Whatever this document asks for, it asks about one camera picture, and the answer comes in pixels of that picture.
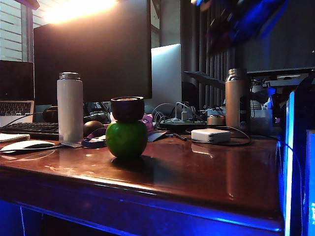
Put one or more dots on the grey card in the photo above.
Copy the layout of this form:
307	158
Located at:
156	136

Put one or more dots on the paper notebook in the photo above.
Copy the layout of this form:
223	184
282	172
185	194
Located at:
12	137

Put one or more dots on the pink plastic bag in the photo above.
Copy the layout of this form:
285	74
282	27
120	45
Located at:
147	121

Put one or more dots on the black pen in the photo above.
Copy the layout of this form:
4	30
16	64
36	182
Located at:
180	137

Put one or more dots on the black computer mouse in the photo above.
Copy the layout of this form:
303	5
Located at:
92	126

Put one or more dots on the white flat computer mouse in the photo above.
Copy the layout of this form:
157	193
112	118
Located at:
24	145

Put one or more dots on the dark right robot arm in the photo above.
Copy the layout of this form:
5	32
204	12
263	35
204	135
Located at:
241	22

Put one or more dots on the translucent white plastic container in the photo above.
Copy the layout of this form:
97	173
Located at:
262	121

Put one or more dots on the dark grey curtain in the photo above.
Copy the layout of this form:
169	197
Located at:
197	49

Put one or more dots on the blue lit vertical post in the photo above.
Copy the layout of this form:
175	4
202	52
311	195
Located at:
289	159

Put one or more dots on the white power adapter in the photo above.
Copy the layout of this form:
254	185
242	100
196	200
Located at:
210	136

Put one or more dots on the round silver tin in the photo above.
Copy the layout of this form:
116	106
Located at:
216	120

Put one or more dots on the power strip with chargers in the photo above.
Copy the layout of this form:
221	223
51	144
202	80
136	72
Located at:
177	123

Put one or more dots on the silver monitor back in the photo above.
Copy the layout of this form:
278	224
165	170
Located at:
166	73

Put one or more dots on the white thermos bottle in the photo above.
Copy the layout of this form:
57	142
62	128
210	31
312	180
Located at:
70	108

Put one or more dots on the silver laptop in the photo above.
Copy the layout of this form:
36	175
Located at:
16	81

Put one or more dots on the black keyboard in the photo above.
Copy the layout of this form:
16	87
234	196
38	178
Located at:
32	129

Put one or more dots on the large black monitor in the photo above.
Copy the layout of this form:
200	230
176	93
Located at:
93	56

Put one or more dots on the green apple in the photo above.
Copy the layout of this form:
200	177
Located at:
125	140

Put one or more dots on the gold metal thermos bottle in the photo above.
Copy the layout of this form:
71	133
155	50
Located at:
236	98

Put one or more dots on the black thermos bottle cap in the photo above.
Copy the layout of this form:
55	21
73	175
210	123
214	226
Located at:
127	109

